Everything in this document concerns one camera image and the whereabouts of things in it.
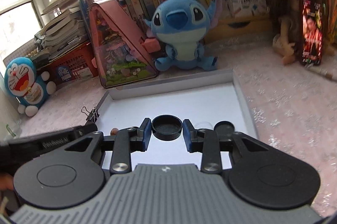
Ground brown walnut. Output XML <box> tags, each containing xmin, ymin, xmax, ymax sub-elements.
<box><xmin>110</xmin><ymin>128</ymin><xmax>118</xmax><ymax>136</ymax></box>

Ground small black lid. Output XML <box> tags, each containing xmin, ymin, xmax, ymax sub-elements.
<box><xmin>214</xmin><ymin>121</ymin><xmax>235</xmax><ymax>138</ymax></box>

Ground person's left hand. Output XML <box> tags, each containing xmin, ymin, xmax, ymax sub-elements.
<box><xmin>0</xmin><ymin>174</ymin><xmax>14</xmax><ymax>191</ymax></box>

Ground white cardboard box tray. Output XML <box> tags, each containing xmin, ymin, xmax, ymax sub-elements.
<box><xmin>96</xmin><ymin>69</ymin><xmax>259</xmax><ymax>174</ymax></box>

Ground black binder clip on box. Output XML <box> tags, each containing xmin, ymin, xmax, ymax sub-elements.
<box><xmin>80</xmin><ymin>106</ymin><xmax>99</xmax><ymax>123</ymax></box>

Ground Doraemon plush toy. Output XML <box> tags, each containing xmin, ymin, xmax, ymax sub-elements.
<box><xmin>4</xmin><ymin>57</ymin><xmax>56</xmax><ymax>117</ymax></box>

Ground pink triangular dollhouse toy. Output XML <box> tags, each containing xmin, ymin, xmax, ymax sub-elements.
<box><xmin>88</xmin><ymin>0</ymin><xmax>160</xmax><ymax>88</ymax></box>

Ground red plastic crate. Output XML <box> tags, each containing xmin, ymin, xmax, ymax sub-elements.
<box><xmin>36</xmin><ymin>41</ymin><xmax>98</xmax><ymax>85</ymax></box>

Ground blue Stitch plush toy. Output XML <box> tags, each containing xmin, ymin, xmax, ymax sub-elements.
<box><xmin>143</xmin><ymin>0</ymin><xmax>222</xmax><ymax>72</ymax></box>

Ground wooden drawer organiser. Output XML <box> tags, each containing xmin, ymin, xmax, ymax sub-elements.
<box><xmin>204</xmin><ymin>14</ymin><xmax>273</xmax><ymax>44</ymax></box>

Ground stack of grey books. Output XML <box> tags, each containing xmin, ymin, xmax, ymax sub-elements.
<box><xmin>26</xmin><ymin>0</ymin><xmax>87</xmax><ymax>61</ymax></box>

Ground white colourful stationery box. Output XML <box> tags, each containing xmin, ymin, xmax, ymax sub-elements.
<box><xmin>227</xmin><ymin>0</ymin><xmax>268</xmax><ymax>18</ymax></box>

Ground smartphone with lit screen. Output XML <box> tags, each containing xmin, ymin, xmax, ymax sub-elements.
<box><xmin>300</xmin><ymin>0</ymin><xmax>323</xmax><ymax>65</ymax></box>

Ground brown haired doll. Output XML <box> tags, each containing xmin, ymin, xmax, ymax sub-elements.
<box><xmin>264</xmin><ymin>0</ymin><xmax>337</xmax><ymax>66</ymax></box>

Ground white charging cable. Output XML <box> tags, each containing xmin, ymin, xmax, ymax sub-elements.
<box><xmin>305</xmin><ymin>64</ymin><xmax>337</xmax><ymax>81</ymax></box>

